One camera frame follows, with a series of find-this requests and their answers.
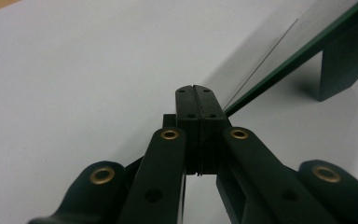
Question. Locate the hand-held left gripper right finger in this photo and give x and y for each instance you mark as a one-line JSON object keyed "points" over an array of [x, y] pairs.
{"points": [[212, 130]]}

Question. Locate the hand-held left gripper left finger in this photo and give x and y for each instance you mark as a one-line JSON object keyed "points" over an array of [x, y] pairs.
{"points": [[188, 130]]}

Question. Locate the white paper sheet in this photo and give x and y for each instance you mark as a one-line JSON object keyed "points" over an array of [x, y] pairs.
{"points": [[74, 77]]}

